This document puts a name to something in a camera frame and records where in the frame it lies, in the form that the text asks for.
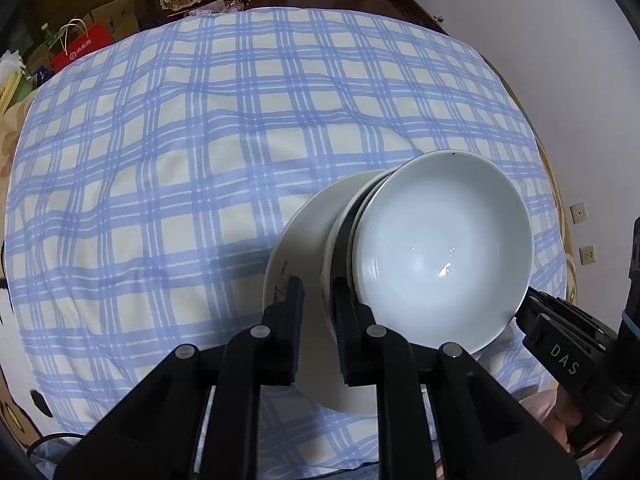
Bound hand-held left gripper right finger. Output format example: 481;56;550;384
332;276;583;480

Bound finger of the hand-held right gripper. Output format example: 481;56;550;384
514;287;557;347

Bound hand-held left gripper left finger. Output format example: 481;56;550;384
52;276;306;480

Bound white cherry print plate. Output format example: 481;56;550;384
262;170;518;417

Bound large white bowl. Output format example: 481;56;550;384
350;151;533;356

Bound person's right hand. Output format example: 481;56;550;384
520;389;626;466

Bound blue checked cloth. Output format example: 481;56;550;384
5;7;568;466

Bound pink packets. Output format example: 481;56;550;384
195;0;246;16

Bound red paper bag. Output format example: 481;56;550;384
51;19;110;73

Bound cardboard box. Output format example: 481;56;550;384
90;0;138;41

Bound white fluffy toy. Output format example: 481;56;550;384
0;50;26;78

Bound black cable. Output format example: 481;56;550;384
27;432;81;461

